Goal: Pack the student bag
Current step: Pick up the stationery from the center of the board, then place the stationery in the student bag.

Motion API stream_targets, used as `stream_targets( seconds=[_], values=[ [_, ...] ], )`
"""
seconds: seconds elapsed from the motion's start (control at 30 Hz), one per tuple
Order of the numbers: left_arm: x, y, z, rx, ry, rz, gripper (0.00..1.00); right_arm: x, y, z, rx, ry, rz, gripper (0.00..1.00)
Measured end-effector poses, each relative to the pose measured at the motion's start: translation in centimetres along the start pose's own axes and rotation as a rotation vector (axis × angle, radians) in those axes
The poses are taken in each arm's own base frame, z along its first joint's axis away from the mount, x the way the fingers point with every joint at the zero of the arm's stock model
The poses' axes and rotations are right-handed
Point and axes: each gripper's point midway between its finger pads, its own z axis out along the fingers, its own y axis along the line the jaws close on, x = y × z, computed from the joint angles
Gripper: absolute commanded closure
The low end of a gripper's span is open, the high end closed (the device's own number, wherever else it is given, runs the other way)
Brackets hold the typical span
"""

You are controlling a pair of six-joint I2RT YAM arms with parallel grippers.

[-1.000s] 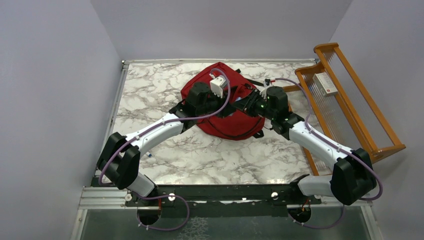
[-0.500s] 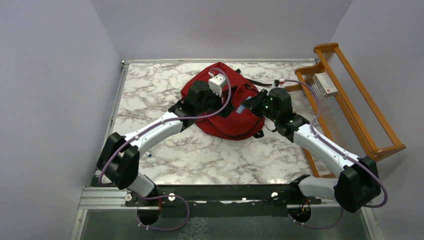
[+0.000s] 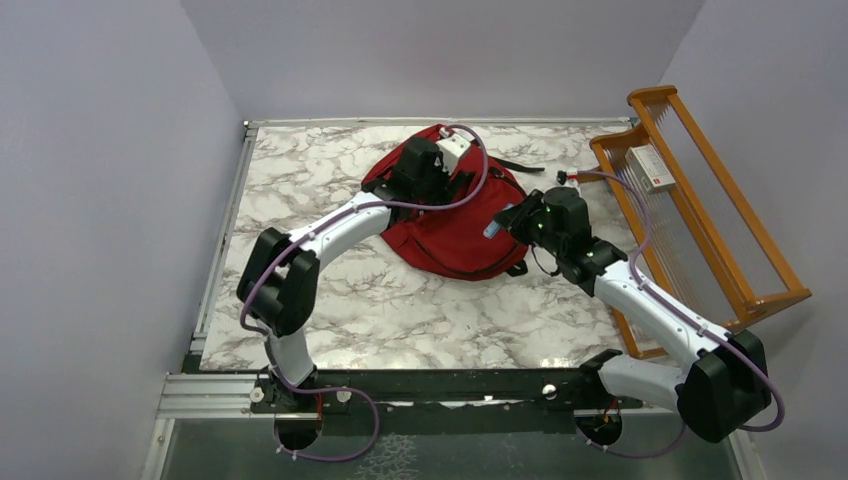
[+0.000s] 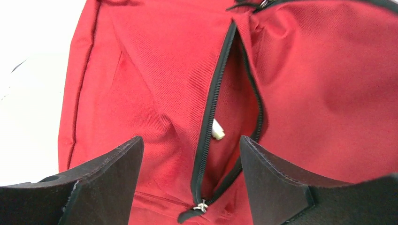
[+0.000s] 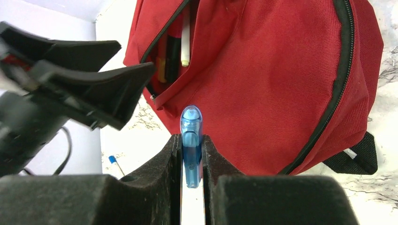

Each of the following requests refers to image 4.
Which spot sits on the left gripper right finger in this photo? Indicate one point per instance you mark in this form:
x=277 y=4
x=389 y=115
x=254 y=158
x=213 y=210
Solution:
x=282 y=193

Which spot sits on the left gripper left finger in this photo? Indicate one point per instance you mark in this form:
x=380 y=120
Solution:
x=98 y=192

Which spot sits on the red backpack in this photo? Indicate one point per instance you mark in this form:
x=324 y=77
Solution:
x=315 y=82

